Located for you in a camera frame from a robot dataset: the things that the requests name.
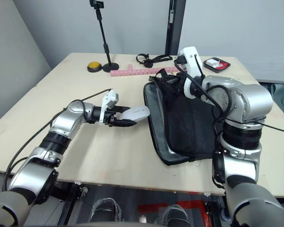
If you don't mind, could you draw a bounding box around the black strap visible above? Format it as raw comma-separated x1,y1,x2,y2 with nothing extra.
135,53,174,69

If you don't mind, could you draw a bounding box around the dark rounded shape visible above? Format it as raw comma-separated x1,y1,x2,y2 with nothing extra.
90,198,121,223
159,204,189,226

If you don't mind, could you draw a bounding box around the dark vertical pillar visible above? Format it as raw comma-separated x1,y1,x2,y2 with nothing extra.
165,0,187,55

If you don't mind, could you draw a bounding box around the black laptop bag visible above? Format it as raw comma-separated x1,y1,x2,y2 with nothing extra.
143,68,226,166

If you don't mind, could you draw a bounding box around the pink ruler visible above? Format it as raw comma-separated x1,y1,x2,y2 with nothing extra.
109,64,181,77

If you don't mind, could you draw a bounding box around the black stand with round base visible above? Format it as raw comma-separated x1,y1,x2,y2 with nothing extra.
89,0,120,73

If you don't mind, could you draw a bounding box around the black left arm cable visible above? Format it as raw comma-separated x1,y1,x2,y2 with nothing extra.
3,88,112,191

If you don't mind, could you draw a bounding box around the black tray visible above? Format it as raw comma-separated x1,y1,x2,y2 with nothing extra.
203,57,232,74

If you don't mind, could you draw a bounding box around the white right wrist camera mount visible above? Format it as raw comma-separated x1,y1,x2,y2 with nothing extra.
177,46,204,100

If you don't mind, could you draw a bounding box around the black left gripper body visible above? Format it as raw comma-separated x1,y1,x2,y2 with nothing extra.
103,107,117,128

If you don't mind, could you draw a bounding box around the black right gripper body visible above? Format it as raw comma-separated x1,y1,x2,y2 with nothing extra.
174,70,189,95

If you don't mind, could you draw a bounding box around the grey green cloth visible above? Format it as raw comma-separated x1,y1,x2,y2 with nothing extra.
270,82,284,117

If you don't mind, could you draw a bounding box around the black table frame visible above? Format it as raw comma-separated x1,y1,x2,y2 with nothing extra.
48,181,89,227

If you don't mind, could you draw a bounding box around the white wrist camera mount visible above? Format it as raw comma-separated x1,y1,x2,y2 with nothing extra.
99,89,120,125
177,46,204,100

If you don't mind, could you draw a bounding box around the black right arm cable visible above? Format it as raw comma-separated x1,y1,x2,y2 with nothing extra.
191,53,284,188

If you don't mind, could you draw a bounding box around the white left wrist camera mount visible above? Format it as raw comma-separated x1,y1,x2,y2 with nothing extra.
99,89,120,125

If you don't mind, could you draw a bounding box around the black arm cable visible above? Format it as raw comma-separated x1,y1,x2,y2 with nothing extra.
3,88,112,191
191,53,284,188

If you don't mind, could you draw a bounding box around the yellow push button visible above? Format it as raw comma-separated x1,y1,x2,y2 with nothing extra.
87,61,102,72

